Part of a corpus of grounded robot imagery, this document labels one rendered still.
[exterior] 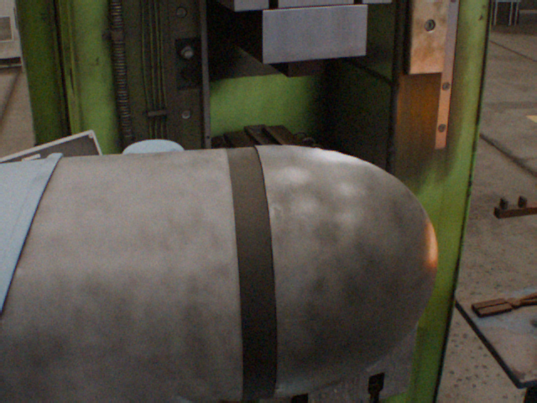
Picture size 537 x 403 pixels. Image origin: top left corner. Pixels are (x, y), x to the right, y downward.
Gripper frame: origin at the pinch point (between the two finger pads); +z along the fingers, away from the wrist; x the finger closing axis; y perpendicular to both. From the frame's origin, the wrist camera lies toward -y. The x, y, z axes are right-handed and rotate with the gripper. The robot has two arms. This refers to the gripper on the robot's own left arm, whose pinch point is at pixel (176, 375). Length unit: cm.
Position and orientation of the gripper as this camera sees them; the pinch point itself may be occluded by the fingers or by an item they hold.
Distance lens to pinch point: 97.4
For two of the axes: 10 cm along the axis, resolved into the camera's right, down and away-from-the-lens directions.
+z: 0.0, 8.9, 4.5
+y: -0.2, 4.5, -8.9
